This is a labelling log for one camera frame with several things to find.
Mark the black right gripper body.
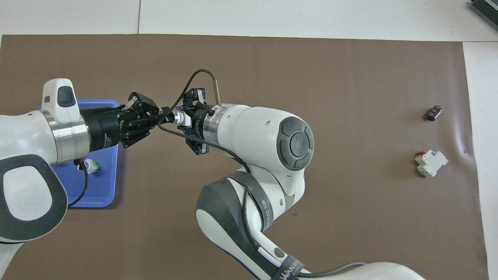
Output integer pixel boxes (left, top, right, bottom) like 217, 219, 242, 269
189, 104, 214, 140

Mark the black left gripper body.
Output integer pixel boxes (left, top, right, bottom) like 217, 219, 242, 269
80, 106, 133, 151

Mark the orange-based white knob switch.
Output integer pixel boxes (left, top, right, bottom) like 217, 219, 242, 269
171, 110, 192, 127

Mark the blue plastic tray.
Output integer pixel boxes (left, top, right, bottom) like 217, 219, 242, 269
39, 99, 121, 209

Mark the brown table mat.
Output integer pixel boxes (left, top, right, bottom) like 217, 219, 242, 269
0, 34, 490, 280

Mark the white circuit breaker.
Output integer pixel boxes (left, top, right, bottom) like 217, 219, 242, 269
414, 150, 449, 178

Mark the small dark red component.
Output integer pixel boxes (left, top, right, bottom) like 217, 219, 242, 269
424, 105, 444, 122

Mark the black electronics box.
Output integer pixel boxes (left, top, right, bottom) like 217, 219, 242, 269
469, 0, 498, 25

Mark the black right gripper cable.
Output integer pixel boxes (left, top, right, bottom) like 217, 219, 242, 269
157, 69, 252, 174

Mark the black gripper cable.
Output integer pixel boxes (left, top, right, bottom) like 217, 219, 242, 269
157, 69, 252, 174
68, 160, 89, 207

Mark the green-based white knob switch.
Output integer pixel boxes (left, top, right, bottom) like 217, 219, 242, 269
83, 158, 100, 175

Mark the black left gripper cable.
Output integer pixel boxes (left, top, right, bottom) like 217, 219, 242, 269
68, 160, 89, 207

